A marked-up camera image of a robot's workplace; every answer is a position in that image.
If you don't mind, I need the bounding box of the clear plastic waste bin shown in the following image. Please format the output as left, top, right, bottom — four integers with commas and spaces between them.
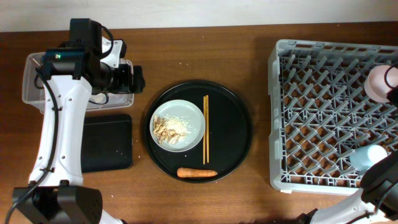
22, 52, 134, 114

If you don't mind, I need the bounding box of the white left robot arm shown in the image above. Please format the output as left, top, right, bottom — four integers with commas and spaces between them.
5, 50, 145, 223

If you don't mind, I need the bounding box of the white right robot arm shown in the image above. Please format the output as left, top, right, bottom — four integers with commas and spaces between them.
295, 152, 397, 224

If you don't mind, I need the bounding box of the wooden chopstick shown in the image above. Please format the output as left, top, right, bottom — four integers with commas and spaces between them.
203, 96, 207, 165
205, 95, 210, 163

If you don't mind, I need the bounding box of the round black serving tray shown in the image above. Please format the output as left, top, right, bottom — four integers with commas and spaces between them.
143, 80, 253, 184

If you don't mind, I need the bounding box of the left wooden chopstick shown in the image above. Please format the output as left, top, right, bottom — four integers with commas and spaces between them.
203, 96, 207, 165

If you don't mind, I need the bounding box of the pink bowl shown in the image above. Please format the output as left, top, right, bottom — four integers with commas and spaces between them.
364, 65, 397, 103

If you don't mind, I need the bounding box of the right wooden chopstick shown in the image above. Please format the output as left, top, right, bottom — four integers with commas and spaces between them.
205, 95, 210, 163

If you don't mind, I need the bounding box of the blue cup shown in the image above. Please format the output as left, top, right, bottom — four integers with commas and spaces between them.
349, 144, 387, 172

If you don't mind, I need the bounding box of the orange carrot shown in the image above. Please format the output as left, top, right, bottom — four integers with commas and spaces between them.
177, 167, 218, 178

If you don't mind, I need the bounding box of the light grey plate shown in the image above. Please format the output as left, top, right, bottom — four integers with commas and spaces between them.
149, 100, 205, 152

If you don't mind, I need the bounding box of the grey dishwasher rack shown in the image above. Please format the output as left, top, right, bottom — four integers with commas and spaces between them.
268, 39, 397, 195

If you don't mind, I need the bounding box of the black rectangular tray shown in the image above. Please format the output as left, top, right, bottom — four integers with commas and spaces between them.
81, 114, 133, 173

